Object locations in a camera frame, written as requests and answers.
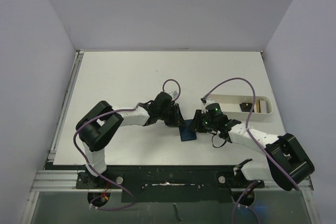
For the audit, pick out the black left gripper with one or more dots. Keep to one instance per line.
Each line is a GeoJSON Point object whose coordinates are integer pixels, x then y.
{"type": "Point", "coordinates": [177, 119]}

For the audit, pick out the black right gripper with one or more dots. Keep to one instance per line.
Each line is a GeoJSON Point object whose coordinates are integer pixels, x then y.
{"type": "Point", "coordinates": [199, 121]}

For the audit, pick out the blue leather card holder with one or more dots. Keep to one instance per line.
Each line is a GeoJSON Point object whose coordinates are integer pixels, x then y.
{"type": "Point", "coordinates": [185, 133]}

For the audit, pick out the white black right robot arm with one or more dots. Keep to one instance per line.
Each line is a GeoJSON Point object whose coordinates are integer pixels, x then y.
{"type": "Point", "coordinates": [287, 162]}

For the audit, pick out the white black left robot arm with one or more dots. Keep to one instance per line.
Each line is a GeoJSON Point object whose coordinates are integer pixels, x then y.
{"type": "Point", "coordinates": [99, 125]}

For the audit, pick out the white plastic card tray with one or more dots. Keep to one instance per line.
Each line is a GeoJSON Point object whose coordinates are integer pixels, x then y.
{"type": "Point", "coordinates": [239, 106]}

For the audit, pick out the black card in tray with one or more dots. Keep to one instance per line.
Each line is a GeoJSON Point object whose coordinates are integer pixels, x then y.
{"type": "Point", "coordinates": [246, 107]}

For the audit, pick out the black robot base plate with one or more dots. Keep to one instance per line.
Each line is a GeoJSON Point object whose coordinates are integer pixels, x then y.
{"type": "Point", "coordinates": [168, 183]}

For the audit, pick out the aluminium frame rail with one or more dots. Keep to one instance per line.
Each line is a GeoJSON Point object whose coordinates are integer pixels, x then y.
{"type": "Point", "coordinates": [54, 181]}

